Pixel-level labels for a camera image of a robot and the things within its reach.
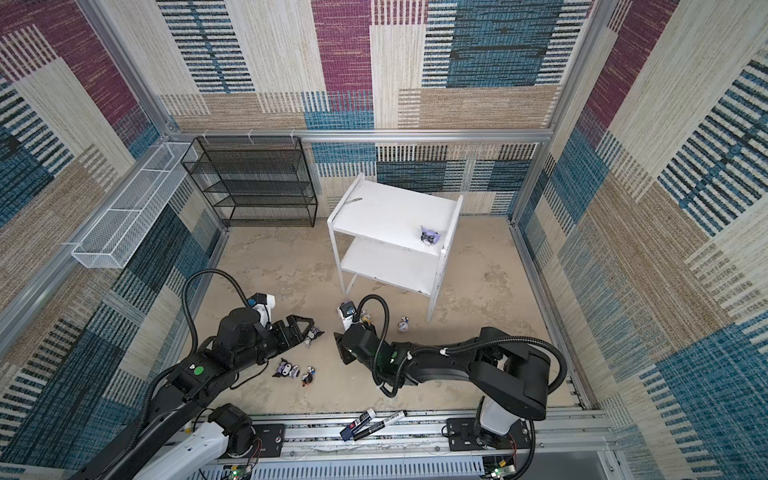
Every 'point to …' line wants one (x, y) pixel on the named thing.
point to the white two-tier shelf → (396, 236)
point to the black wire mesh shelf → (255, 181)
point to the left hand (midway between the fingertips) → (306, 323)
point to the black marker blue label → (348, 431)
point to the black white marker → (377, 426)
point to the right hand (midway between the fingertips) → (345, 334)
